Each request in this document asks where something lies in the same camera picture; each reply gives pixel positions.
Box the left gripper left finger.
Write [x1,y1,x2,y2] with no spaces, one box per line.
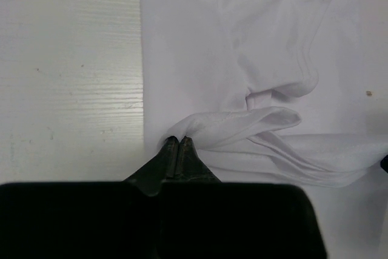
[1,137,179,258]

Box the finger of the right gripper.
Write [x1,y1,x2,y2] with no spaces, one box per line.
[380,156,388,173]

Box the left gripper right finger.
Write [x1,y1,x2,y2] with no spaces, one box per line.
[157,137,327,258]

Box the white t-shirt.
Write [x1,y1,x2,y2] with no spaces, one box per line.
[140,0,387,258]

